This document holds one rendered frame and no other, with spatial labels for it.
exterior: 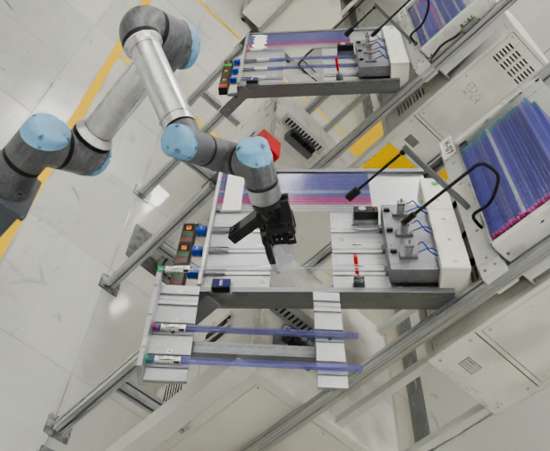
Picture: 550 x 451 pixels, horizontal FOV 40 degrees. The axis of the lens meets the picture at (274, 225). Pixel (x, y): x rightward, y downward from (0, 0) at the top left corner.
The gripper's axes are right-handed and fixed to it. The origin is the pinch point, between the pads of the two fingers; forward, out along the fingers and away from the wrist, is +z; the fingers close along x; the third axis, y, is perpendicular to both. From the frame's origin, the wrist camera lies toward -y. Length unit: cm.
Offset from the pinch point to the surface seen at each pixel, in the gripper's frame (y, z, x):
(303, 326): -3, 58, 42
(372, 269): 23.5, 23.8, 22.7
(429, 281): 38.5, 24.6, 14.6
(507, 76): 93, 36, 154
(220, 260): -20.0, 15.8, 28.2
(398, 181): 37, 28, 74
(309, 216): -3, 90, 155
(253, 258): -10.5, 17.6, 29.3
